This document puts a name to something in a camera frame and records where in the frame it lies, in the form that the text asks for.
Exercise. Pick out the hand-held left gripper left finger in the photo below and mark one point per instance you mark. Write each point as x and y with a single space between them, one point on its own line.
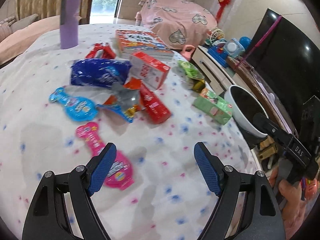
103 165

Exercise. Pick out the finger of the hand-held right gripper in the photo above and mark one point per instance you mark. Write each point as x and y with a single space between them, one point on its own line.
268 126

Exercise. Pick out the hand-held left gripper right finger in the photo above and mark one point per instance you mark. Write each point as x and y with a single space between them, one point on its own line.
206 167

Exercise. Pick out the pink toy-shaped packet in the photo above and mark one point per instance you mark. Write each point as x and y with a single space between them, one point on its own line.
93 137

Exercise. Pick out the white trash bin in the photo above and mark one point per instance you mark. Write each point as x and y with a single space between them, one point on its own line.
246 105

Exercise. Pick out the blue toy-shaped packet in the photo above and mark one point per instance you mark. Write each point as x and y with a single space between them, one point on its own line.
75 106

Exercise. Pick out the blue snack bag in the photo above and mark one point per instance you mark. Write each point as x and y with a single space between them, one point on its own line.
100 72

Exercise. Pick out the red and white carton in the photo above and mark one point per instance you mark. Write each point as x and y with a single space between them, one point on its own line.
150 68

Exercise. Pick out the red snack bag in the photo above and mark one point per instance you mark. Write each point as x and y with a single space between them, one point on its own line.
105 50

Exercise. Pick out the person's right hand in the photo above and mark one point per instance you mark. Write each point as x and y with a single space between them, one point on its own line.
292 205

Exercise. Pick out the yellow toy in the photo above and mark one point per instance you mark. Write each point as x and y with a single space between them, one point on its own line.
267 151

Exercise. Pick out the brown marble cabinet top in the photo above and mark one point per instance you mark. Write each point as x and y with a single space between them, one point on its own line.
252 77

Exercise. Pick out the green carton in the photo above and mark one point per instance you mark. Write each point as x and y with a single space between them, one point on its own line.
212 105

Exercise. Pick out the orange and blue snack wrapper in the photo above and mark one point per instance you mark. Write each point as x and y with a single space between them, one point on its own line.
125 98

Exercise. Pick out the white dotted tablecloth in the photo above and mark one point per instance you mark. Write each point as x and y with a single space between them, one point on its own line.
37 135

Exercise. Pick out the black television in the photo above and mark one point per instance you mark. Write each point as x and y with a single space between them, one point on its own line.
287 55

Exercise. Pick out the red tube packet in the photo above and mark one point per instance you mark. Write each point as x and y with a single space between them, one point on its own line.
155 105

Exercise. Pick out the white TV cabinet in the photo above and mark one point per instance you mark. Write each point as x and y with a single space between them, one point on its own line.
212 67

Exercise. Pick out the light blue toy box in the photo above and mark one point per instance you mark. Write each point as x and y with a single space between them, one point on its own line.
233 47

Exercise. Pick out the pink stick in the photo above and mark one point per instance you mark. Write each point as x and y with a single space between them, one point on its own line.
261 40

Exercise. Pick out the blue spiky ball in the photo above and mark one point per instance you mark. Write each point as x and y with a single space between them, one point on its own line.
244 42

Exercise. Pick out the blue toy machine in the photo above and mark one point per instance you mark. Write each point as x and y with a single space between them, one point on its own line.
217 53

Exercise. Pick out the green drink pouch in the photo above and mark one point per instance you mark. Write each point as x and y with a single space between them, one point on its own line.
191 71

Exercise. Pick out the ferris wheel toy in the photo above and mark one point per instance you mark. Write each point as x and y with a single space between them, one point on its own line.
216 36

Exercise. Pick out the pink kettlebell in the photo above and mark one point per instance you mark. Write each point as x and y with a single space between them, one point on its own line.
188 52

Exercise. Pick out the red children's book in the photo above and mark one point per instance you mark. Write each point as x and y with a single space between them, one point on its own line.
140 41

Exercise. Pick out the purple thermos bottle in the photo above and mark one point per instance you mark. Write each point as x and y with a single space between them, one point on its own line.
68 22

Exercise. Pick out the pink heart-print cover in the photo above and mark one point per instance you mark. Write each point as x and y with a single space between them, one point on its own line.
172 15

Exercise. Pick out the beige sofa cushion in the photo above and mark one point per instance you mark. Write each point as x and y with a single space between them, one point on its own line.
17 27

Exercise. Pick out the glass balcony door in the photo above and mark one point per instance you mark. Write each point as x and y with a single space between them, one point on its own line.
105 2

